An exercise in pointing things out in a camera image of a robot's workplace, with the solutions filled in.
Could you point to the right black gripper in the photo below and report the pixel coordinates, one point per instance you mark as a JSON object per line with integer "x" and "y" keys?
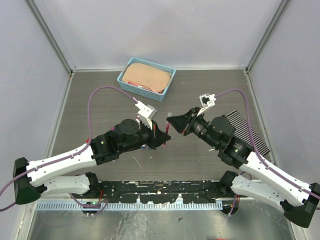
{"x": 183, "y": 123}

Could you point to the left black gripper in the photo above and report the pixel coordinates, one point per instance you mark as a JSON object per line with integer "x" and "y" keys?
{"x": 158, "y": 136}

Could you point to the red gel pen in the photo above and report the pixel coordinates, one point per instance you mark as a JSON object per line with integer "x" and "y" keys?
{"x": 166, "y": 131}

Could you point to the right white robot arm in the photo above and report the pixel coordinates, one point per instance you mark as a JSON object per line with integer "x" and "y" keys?
{"x": 228, "y": 135}

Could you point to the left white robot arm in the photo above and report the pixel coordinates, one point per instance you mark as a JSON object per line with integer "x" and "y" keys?
{"x": 34, "y": 179}

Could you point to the blue plastic basket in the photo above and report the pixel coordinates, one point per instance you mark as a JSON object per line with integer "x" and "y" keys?
{"x": 141, "y": 91}

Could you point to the black white striped cloth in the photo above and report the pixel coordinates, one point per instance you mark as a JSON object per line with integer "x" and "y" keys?
{"x": 242, "y": 132}

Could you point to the peach folded towel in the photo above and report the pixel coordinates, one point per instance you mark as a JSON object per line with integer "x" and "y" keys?
{"x": 147, "y": 77}

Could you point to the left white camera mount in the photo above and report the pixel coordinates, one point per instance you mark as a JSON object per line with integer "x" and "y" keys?
{"x": 146, "y": 114}

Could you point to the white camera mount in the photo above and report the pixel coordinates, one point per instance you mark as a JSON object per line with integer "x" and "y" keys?
{"x": 207, "y": 102}
{"x": 146, "y": 114}

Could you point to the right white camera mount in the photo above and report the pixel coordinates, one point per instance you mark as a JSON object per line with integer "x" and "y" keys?
{"x": 207, "y": 102}

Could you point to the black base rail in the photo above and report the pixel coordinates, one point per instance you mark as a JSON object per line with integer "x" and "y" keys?
{"x": 159, "y": 192}

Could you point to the blue slotted cable duct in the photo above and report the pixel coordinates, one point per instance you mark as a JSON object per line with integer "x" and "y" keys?
{"x": 176, "y": 206}

